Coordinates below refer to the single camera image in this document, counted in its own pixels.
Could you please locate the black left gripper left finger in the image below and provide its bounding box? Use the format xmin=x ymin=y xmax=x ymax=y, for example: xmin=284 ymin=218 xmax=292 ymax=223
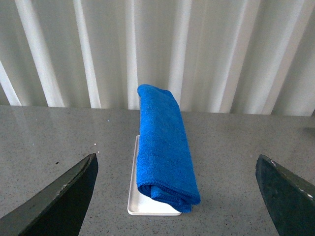
xmin=0 ymin=153 xmax=98 ymax=236

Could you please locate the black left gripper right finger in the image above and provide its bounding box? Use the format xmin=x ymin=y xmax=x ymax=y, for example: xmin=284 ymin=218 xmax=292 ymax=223
xmin=255 ymin=155 xmax=315 ymax=236

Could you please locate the blue microfiber cloth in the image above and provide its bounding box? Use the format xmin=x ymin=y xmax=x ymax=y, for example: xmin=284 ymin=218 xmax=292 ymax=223
xmin=136 ymin=84 xmax=201 ymax=213

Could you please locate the white towel rack stand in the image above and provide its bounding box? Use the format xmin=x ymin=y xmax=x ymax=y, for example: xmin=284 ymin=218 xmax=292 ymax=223
xmin=127 ymin=135 xmax=182 ymax=216

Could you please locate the white curtain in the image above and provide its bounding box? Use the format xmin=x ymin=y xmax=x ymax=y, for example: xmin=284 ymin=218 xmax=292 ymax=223
xmin=0 ymin=0 xmax=315 ymax=116

